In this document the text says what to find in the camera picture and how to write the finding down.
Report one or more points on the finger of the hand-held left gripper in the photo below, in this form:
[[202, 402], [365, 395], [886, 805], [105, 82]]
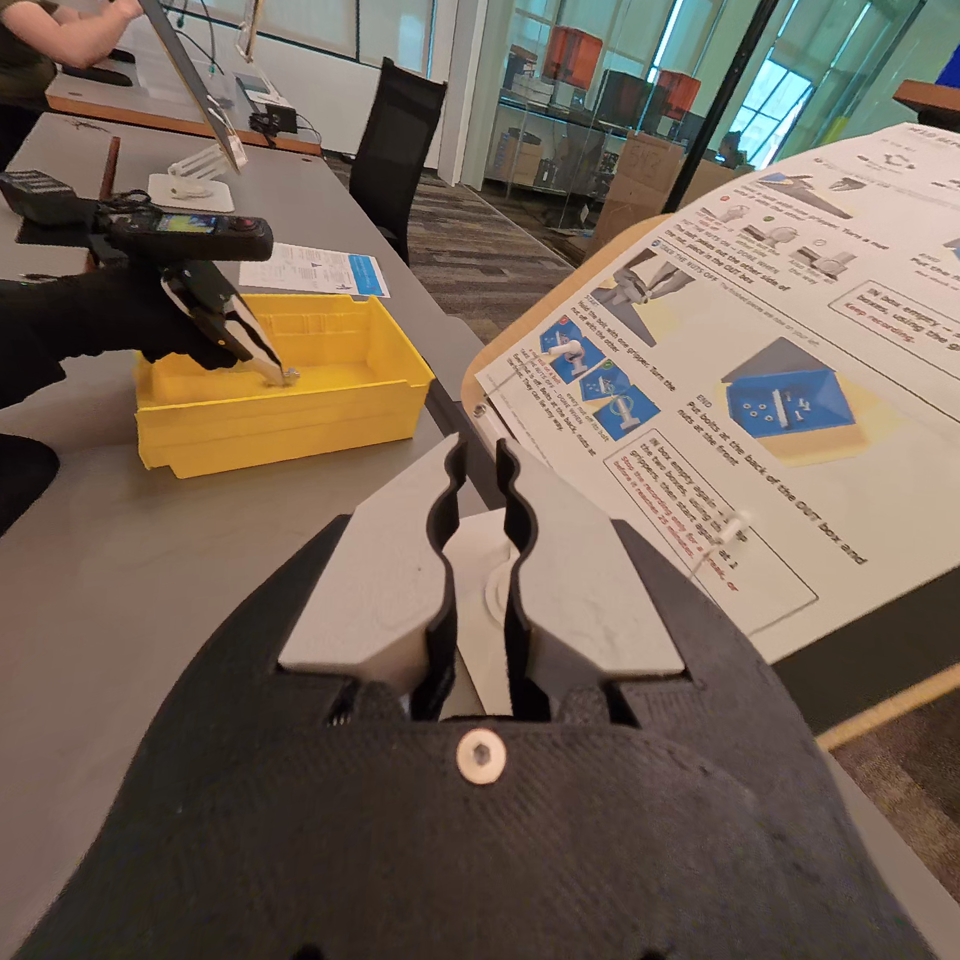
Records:
[[262, 373], [251, 339]]

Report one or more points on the black ribbed device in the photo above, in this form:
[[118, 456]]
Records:
[[37, 195]]

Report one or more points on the cardboard box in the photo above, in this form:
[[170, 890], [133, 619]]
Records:
[[637, 180]]

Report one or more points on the another person's forearm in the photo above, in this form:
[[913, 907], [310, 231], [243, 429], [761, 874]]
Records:
[[75, 41]]

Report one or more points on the orange hood printer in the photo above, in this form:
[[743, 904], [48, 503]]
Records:
[[566, 56], [675, 90]]

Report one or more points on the brown wooden stick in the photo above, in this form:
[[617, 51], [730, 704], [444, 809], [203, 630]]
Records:
[[112, 169]]

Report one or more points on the yellow plastic bin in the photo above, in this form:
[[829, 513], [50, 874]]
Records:
[[285, 427]]

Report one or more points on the grey tilted board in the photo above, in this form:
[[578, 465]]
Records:
[[191, 82]]

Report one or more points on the black printer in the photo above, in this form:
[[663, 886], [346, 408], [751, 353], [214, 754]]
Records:
[[622, 97]]

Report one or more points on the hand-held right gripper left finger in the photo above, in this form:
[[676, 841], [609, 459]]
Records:
[[367, 585]]

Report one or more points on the printed instruction sheet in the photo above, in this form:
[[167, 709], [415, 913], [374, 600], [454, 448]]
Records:
[[750, 375]]

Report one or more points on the black slanted pole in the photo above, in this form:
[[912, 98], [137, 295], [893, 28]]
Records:
[[720, 105]]

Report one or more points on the person's left hand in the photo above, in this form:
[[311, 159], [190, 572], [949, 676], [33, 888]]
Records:
[[112, 315]]

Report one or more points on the black office chair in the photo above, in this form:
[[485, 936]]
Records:
[[397, 142]]

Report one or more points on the instruction sheet on stand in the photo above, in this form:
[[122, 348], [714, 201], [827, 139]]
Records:
[[570, 292]]

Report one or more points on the printed paper sheet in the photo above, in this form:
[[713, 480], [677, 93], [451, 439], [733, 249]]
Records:
[[300, 270]]

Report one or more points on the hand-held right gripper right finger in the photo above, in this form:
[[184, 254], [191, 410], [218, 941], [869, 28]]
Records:
[[600, 592]]

